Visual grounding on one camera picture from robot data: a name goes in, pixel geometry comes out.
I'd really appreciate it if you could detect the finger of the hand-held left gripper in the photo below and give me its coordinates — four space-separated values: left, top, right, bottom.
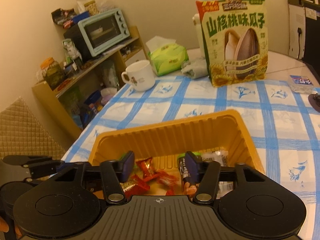
1 155 65 182

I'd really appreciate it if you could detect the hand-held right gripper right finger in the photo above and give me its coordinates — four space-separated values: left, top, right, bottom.
185 151 263 204

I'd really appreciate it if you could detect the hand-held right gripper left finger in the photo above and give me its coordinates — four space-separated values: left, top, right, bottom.
54 151 135 204

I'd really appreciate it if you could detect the red gold candy packet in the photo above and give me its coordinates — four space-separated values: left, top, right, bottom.
136 157 160 180

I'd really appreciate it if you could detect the large red snack packet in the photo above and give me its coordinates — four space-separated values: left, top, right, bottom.
121 175 150 198

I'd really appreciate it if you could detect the narrow red snack packet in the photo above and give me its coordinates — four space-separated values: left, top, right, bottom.
156 170 179 187

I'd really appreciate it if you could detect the clear black striped packet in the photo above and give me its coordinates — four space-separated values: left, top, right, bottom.
201 150 234 198

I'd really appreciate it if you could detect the orange plastic tray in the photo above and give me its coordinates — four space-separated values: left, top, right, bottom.
86 109 266 202

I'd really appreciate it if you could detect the beige quilted chair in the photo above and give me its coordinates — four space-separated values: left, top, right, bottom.
0 97 67 160

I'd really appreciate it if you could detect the wooden storage shelf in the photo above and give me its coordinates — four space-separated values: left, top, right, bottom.
32 26 148 140

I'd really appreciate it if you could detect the white cartoon mug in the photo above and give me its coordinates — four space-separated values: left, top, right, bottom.
121 60 156 92

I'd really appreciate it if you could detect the blue checked tablecloth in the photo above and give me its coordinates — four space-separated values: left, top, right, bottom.
60 76 320 205

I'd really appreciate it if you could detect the orange lidded glass jar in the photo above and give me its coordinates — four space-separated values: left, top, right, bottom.
40 57 66 89

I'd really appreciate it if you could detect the grey crumpled cloth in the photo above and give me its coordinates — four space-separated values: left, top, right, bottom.
181 57 210 79

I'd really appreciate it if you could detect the green tissue pack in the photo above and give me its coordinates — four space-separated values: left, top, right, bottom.
146 36 188 77

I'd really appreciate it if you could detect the silver green snack bag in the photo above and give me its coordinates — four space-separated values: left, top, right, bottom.
62 39 83 63

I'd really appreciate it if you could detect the green sunflower seed bag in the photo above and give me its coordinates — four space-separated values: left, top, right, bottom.
196 0 269 88

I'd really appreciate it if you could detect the pale blue toaster oven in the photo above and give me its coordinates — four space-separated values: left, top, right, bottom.
63 8 131 60

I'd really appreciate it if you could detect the clear box with blue label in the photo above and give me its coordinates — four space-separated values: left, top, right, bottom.
287 75 315 94

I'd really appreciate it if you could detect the dark snack bag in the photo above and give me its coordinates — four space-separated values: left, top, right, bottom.
51 8 77 29

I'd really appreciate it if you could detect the clear bag of nuts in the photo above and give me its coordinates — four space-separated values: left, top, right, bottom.
76 0 99 15

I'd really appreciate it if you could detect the black flat panel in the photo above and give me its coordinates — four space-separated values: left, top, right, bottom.
302 0 320 85

